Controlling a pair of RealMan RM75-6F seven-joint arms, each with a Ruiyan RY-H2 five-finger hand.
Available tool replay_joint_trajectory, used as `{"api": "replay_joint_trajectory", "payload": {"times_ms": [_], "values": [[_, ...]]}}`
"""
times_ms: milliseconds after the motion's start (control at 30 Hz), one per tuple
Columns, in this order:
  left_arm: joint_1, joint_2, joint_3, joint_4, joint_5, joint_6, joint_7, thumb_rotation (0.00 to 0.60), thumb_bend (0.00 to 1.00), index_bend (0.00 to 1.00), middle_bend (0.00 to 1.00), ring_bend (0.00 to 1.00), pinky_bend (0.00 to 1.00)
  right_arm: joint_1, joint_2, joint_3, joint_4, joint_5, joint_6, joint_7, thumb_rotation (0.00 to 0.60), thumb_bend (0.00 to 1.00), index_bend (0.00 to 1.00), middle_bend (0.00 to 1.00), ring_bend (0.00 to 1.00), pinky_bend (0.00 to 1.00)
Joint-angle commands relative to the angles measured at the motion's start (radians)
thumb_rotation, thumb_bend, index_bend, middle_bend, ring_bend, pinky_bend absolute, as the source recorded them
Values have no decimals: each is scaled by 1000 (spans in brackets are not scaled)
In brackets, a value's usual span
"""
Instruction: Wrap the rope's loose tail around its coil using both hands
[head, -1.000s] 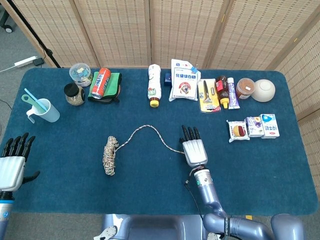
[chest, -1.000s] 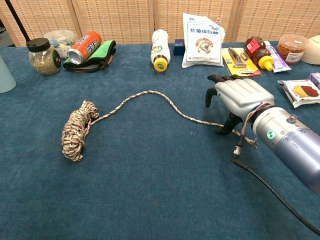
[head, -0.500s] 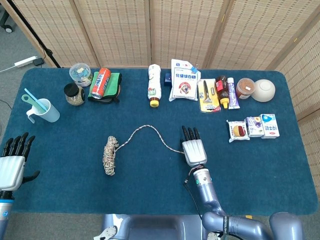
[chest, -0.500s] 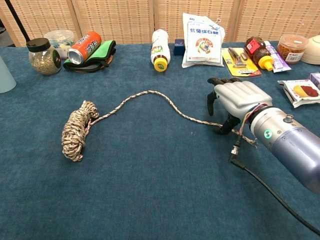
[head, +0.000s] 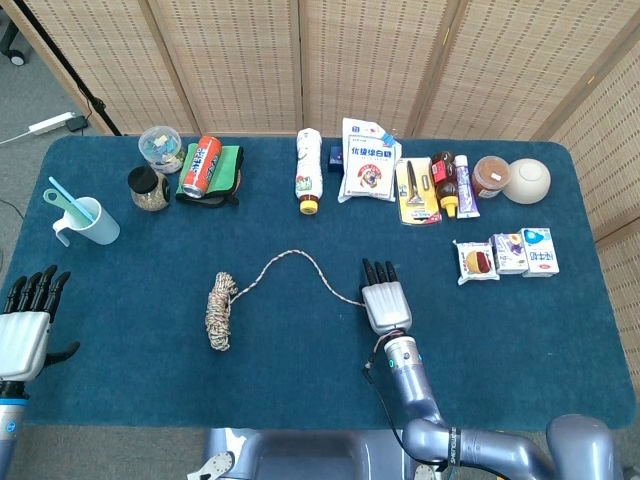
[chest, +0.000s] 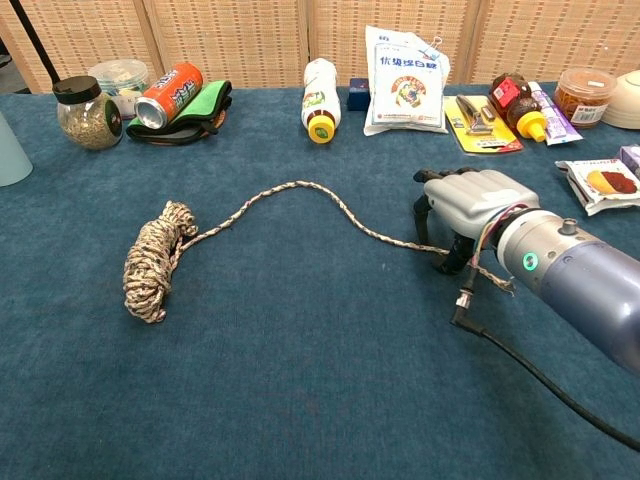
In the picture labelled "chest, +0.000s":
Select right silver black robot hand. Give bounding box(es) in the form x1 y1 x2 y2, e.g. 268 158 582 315
412 168 542 275

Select braided camouflage rope bundle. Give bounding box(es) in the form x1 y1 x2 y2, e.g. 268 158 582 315
122 180 516 325

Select pale blue cup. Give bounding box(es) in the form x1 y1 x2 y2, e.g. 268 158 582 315
0 110 34 188

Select razor on yellow card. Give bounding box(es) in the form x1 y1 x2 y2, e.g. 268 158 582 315
443 93 525 155

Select brown honey bottle yellow cap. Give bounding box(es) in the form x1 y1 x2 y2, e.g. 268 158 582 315
488 72 549 144

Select purple white tube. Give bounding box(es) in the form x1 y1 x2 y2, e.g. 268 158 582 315
527 80 584 147

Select white sugar bag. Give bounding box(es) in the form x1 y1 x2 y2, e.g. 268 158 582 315
363 24 451 137

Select white snack packet pie picture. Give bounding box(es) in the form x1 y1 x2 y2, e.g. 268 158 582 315
554 158 640 217

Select clear tub orange snack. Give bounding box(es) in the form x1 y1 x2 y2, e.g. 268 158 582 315
552 67 619 130

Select small dark blue box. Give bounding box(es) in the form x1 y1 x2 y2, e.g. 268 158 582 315
346 77 372 112

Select purple white drink carton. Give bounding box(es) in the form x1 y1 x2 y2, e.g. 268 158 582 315
618 143 640 180

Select cream bowl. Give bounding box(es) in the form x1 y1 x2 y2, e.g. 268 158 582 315
601 69 640 131

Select white bottle yellow cap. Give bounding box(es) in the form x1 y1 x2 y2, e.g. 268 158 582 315
300 57 343 145

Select blue table cover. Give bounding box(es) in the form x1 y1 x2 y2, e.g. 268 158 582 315
0 82 640 480

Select brown round coaster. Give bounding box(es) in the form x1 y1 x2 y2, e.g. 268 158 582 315
147 109 228 147

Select green cloth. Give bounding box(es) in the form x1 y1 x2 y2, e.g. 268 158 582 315
125 79 234 141

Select bamboo folding screen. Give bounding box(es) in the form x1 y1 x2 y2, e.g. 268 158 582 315
0 0 640 94

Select orange soda can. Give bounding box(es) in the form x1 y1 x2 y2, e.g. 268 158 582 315
133 62 205 131

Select clear plastic tub with items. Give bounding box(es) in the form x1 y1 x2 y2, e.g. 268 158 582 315
88 58 151 121

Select glass jar black lid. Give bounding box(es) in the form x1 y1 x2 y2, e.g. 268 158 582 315
52 75 124 151

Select black stand pole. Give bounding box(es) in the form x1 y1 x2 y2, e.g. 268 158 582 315
8 0 62 85

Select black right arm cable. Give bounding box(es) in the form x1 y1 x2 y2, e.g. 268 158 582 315
451 239 640 454

